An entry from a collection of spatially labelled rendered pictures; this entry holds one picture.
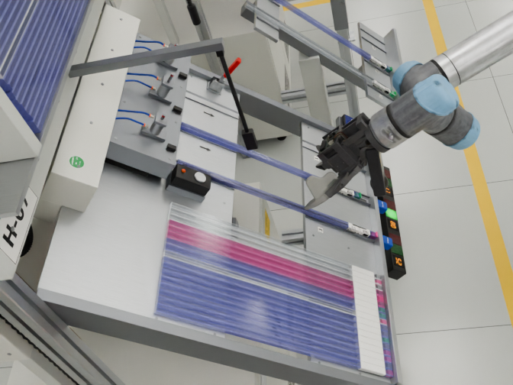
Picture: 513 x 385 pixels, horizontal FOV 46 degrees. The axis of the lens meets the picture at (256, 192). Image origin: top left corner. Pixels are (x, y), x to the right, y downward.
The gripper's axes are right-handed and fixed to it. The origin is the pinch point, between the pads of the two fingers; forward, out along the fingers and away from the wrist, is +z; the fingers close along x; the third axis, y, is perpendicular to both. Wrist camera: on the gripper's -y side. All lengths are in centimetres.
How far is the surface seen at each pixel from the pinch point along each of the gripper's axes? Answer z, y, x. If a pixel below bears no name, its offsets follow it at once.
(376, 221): 1.2, -21.3, -11.2
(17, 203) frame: 1, 44, 49
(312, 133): 6.8, -0.1, -29.7
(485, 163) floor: 6, -81, -110
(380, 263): 1.8, -24.7, -0.1
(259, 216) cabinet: 34.2, -9.0, -24.2
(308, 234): 7.4, -7.4, 2.7
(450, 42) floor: 5, -59, -186
